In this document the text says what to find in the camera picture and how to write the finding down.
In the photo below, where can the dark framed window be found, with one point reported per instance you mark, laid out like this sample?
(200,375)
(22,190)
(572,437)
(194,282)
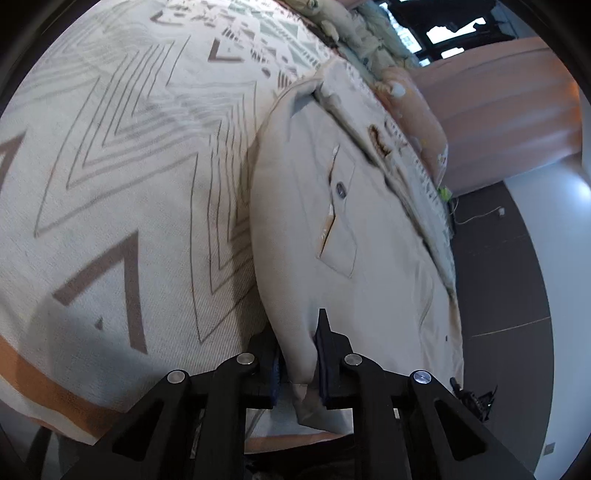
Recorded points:
(443,32)

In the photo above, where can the pink curtain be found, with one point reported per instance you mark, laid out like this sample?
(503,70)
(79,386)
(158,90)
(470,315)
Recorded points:
(498,115)

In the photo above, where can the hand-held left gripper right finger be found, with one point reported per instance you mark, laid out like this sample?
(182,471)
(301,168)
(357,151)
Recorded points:
(323,369)

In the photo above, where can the beige jacket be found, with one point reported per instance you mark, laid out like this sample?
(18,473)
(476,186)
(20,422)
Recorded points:
(369,258)

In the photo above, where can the patterned white orange blanket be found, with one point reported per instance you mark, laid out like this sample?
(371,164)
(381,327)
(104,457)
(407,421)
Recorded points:
(115,161)

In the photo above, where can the neon green item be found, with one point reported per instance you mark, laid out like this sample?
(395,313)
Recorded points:
(444,193)

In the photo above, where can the beige plush toy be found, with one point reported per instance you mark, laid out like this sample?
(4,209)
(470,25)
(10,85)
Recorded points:
(318,14)

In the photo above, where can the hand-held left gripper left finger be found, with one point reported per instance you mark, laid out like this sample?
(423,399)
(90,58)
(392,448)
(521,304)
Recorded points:
(272,369)

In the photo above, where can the pale printed quilt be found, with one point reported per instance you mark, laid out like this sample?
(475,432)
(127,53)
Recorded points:
(374,37)

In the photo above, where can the low wall socket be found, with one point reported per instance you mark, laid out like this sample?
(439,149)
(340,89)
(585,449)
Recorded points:
(549,448)

